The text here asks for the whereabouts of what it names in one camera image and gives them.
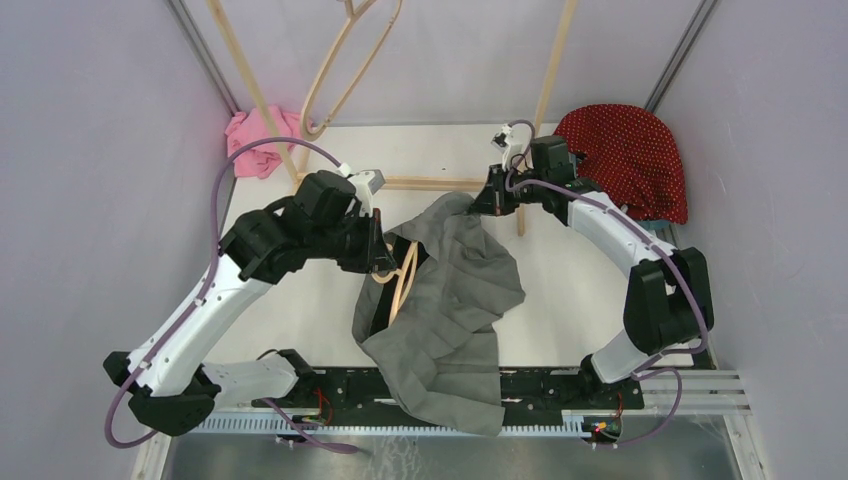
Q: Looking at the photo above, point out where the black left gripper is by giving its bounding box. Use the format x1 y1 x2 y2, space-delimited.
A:
310 207 398 274

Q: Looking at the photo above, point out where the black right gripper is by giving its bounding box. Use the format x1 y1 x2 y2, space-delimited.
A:
468 163 548 216

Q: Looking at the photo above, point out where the wooden clothes hanger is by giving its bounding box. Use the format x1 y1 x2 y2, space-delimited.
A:
371 241 419 326

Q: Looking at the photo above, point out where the grey pleated skirt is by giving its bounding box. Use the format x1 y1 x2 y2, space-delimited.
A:
352 192 526 436

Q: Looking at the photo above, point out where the red polka dot cloth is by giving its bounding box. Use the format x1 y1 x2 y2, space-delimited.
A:
554 103 689 225

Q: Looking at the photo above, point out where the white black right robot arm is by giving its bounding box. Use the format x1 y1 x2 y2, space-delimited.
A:
471 126 714 408

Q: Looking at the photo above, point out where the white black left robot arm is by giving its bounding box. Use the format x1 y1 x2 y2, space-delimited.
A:
103 167 396 436

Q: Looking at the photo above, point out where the wooden clothes rack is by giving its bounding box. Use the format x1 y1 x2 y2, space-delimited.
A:
189 1 576 193

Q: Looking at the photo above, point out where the teal plastic basket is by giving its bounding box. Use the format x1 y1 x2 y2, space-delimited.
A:
639 219 671 231

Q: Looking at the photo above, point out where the pink cloth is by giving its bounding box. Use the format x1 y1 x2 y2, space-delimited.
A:
224 105 302 179

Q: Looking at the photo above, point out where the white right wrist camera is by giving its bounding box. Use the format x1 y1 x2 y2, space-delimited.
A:
491 124 535 171

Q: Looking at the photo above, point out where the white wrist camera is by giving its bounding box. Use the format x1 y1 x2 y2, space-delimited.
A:
336 163 386 217
491 124 535 171

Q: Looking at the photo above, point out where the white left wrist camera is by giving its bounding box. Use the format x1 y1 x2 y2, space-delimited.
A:
336 163 386 217

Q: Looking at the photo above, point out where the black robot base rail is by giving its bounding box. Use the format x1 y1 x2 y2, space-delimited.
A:
274 367 645 427

